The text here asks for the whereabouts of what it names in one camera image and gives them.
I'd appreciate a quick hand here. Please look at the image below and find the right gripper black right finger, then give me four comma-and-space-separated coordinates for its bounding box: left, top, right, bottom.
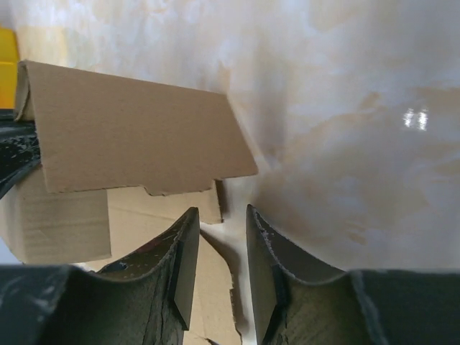
246, 206, 459, 344

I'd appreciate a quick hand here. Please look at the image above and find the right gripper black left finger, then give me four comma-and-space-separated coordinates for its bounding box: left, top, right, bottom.
1, 207, 200, 344

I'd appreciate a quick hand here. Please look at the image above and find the brown cardboard paper box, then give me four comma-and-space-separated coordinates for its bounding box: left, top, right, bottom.
1, 61, 258, 344

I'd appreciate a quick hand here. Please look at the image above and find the yellow plastic tray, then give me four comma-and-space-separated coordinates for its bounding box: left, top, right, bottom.
0, 27, 19, 109

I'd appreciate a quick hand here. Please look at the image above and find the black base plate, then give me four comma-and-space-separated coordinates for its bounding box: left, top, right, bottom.
0, 109, 41, 198

